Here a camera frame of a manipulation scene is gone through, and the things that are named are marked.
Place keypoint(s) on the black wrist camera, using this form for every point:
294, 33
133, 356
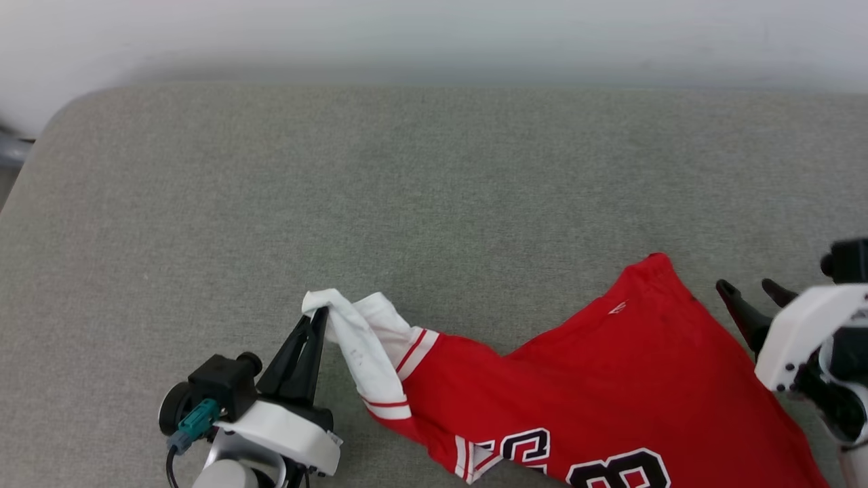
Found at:
220, 386
847, 261

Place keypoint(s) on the red basketball jersey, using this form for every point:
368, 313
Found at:
610, 379

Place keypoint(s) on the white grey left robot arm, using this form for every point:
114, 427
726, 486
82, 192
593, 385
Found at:
230, 474

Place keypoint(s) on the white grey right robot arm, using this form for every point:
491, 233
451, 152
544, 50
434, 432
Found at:
841, 400

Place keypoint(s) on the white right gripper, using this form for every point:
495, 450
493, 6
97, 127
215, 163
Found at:
803, 325

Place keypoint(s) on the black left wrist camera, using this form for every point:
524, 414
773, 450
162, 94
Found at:
220, 386

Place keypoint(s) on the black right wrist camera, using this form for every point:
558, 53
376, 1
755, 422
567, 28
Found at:
847, 261

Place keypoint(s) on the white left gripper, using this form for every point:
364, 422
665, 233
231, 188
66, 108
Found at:
298, 437

